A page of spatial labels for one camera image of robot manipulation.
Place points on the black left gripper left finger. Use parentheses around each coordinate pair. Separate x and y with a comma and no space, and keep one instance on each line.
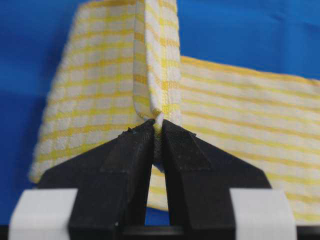
(112,182)

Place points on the yellow white striped towel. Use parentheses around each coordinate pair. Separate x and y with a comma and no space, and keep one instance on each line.
(122,66)

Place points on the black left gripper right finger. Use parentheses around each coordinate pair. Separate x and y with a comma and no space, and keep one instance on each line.
(198,178)

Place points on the blue table cloth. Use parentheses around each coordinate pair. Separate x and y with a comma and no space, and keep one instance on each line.
(270,36)

